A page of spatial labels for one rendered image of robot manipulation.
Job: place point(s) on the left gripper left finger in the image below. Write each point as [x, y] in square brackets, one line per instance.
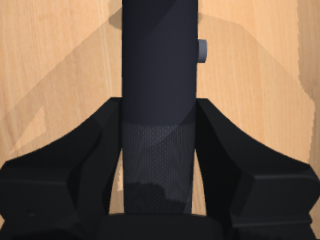
[56, 191]

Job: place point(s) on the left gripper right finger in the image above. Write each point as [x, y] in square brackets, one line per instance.
[254, 191]

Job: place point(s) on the black flashlight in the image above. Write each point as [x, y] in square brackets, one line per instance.
[160, 50]

